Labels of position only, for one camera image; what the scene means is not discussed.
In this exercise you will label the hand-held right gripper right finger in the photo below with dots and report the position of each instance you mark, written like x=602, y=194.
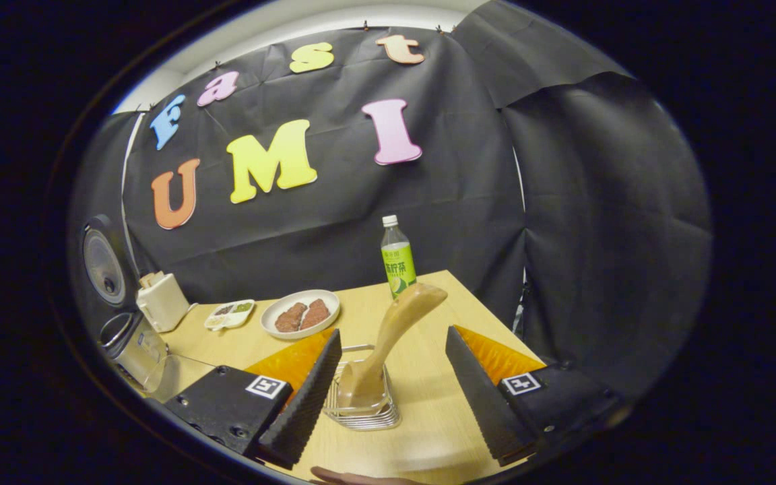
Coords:
x=486, y=404

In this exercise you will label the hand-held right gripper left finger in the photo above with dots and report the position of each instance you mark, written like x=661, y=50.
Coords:
x=300, y=407

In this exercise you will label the wooden spoon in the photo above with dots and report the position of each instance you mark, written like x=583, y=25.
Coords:
x=395, y=323

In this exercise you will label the black and steel rice cooker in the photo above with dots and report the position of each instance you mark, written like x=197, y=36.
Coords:
x=145, y=353

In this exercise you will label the white plate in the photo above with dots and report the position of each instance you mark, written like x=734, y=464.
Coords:
x=280, y=333

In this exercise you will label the brown meat piece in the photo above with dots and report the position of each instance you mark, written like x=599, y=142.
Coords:
x=315, y=314
x=290, y=318

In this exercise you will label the white divided sauce dish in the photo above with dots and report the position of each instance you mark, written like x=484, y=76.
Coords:
x=230, y=315

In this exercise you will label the green tea bottle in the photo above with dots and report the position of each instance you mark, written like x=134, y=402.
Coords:
x=398, y=266

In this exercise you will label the black backdrop cloth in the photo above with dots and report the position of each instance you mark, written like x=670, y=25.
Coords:
x=361, y=222

